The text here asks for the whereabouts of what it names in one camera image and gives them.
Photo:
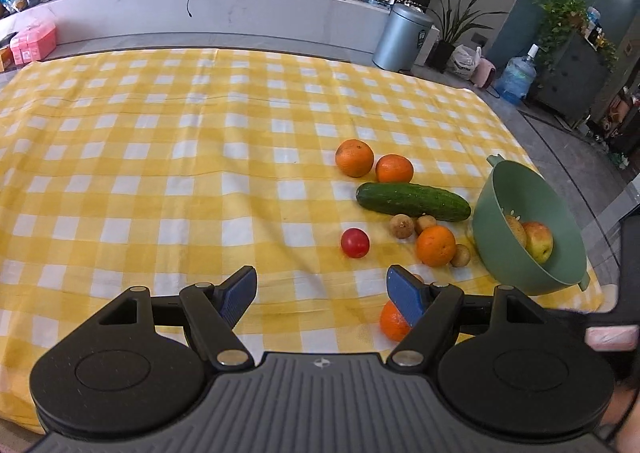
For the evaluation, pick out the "small pink bin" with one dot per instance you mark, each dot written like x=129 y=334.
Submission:
x=484 y=73

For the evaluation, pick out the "pink cloth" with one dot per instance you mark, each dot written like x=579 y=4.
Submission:
x=615 y=338

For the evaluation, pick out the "red yellow apple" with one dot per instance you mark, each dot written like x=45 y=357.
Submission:
x=539 y=242

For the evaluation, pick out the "leafy ivy plant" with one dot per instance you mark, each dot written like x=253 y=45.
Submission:
x=557 y=15

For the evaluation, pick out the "grey cabinet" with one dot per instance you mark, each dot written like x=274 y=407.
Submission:
x=570 y=78

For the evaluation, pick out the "brown kiwi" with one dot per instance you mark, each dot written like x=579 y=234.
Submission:
x=402 y=226
x=461 y=255
x=426 y=224

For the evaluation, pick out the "person's right forearm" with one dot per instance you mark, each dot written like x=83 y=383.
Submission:
x=625 y=403

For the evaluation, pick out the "pink storage box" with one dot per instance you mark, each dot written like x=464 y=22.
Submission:
x=35 y=43

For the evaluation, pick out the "green colander bowl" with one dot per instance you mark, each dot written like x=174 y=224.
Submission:
x=525 y=278

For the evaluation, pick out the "orange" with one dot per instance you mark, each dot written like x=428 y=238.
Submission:
x=436 y=246
x=392 y=323
x=354 y=158
x=394 y=169

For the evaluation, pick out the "long-leaf plant in black pot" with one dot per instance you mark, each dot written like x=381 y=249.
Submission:
x=452 y=28

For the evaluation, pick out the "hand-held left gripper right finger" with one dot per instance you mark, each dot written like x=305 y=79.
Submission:
x=405 y=295

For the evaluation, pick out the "green cucumber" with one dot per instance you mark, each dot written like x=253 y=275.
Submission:
x=412 y=200

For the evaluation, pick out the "yellow checked tablecloth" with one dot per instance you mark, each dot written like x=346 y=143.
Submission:
x=150 y=173

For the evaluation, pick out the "white marble cabinet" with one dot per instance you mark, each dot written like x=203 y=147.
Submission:
x=250 y=8

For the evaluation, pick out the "brown fruit in bowl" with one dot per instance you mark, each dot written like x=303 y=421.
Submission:
x=515 y=230

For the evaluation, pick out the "blue water jug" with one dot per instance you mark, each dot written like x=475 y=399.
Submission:
x=516 y=78

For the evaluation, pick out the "red tomato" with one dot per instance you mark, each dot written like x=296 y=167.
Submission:
x=355 y=243

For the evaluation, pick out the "white plastic bag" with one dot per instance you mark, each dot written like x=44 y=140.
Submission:
x=464 y=63

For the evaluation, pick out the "silver pedal trash can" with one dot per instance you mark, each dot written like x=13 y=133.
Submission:
x=400 y=38

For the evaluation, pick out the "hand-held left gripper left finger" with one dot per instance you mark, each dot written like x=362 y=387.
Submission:
x=240 y=290

